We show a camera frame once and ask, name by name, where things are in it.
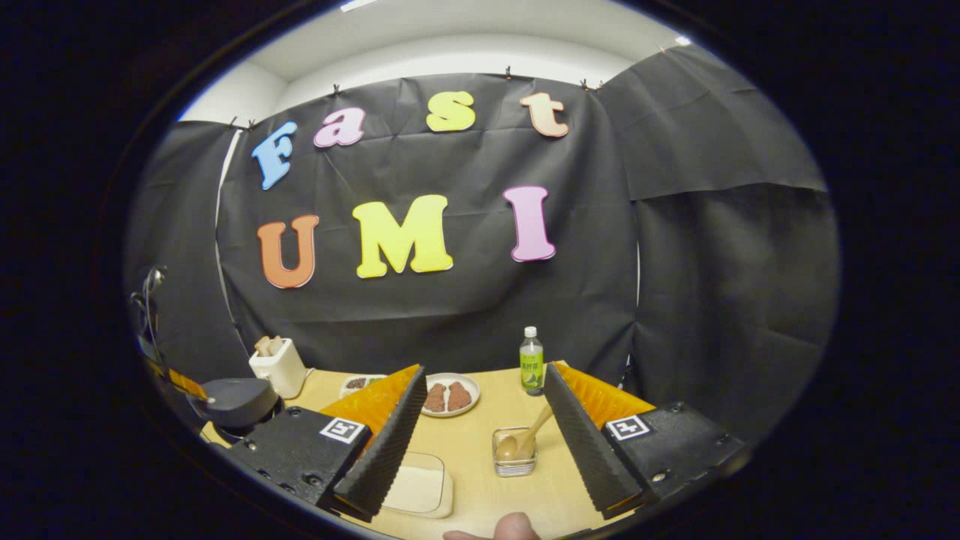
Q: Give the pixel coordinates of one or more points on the brown toast slice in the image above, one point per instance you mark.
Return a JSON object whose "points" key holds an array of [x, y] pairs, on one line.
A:
{"points": [[276, 343], [262, 347]]}

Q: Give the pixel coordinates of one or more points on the dark grey rice cooker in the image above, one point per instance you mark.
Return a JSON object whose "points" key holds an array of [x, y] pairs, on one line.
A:
{"points": [[240, 403]]}

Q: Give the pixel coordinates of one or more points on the white toaster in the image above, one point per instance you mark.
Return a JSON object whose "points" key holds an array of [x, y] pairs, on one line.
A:
{"points": [[281, 371]]}

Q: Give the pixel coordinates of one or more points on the small divided grain dish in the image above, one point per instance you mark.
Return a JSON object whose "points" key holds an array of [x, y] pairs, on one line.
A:
{"points": [[360, 384]]}

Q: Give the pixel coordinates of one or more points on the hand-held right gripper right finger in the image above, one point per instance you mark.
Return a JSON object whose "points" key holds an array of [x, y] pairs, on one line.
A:
{"points": [[589, 450]]}

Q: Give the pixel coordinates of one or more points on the large ceiling light panel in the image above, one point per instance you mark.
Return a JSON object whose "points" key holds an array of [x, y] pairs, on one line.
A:
{"points": [[358, 4]]}

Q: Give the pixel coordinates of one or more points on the brown meat piece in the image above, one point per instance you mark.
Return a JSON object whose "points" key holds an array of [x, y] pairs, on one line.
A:
{"points": [[435, 397], [459, 395]]}

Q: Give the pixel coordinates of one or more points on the clear plastic container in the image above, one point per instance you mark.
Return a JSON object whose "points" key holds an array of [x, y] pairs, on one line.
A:
{"points": [[442, 480]]}

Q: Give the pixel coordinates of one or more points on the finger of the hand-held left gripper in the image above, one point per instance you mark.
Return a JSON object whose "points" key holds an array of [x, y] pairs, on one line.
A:
{"points": [[186, 384]]}

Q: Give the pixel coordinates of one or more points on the round white plate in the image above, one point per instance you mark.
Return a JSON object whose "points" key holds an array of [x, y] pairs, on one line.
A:
{"points": [[450, 409]]}

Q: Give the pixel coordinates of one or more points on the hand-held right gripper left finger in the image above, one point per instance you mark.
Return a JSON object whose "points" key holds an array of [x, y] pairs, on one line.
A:
{"points": [[382, 450]]}

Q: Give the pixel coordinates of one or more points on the wooden spoon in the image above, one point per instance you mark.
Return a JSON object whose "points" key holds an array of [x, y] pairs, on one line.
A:
{"points": [[525, 439]]}

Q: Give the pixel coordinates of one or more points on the green label drink bottle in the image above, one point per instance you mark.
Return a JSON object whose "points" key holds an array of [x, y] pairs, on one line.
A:
{"points": [[532, 367]]}

